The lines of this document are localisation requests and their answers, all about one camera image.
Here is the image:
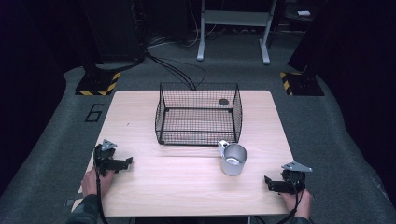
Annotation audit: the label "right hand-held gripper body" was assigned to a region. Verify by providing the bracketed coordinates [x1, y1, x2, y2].
[278, 161, 313, 195]

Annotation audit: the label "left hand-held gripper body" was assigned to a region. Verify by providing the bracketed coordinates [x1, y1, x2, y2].
[92, 138, 123, 177]

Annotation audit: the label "person's right hand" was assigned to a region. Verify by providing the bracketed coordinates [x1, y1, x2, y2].
[279, 189, 313, 220]

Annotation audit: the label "person's left hand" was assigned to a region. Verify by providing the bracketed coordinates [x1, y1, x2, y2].
[80, 167, 115, 198]

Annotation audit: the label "silver metal cup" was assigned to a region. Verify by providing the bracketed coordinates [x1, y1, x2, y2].
[217, 139, 248, 177]

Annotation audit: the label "black base with striped tape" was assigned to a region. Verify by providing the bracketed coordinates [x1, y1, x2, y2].
[75, 71, 122, 97]
[278, 71, 325, 97]

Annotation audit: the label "black cabinet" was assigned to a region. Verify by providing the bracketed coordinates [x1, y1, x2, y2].
[78, 0, 148, 64]

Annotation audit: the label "white metal stand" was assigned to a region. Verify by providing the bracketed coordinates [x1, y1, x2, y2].
[196, 0, 278, 65]

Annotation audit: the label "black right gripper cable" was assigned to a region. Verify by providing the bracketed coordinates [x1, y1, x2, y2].
[276, 174, 306, 224]

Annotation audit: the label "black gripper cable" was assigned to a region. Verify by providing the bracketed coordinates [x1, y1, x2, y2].
[276, 174, 306, 224]
[93, 148, 109, 224]

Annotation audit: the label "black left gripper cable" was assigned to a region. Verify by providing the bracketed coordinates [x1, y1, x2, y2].
[93, 148, 109, 224]

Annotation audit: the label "black wire mesh basket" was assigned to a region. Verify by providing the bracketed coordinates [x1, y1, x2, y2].
[154, 81, 244, 147]

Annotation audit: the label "black floor cables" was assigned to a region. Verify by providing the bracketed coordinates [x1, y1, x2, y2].
[145, 36, 207, 91]

